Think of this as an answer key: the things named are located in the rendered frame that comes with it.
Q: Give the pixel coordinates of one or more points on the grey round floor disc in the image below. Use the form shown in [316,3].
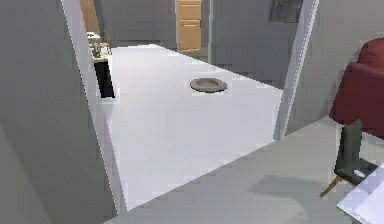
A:
[208,84]

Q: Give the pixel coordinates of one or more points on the light wooden cupboard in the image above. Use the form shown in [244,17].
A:
[189,25]

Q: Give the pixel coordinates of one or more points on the black cabinet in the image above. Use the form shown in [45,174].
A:
[104,78]

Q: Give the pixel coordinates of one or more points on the small brown figure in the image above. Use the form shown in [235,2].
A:
[96,49]

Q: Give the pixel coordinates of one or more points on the orange wooden door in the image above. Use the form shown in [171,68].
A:
[89,15]

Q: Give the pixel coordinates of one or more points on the dark grey chair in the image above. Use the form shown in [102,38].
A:
[350,150]

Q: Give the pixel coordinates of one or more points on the red armchair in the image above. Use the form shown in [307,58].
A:
[363,90]

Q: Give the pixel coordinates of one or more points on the pale glass table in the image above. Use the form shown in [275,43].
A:
[366,200]

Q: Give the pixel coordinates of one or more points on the dark framed wall picture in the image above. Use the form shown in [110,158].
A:
[285,10]

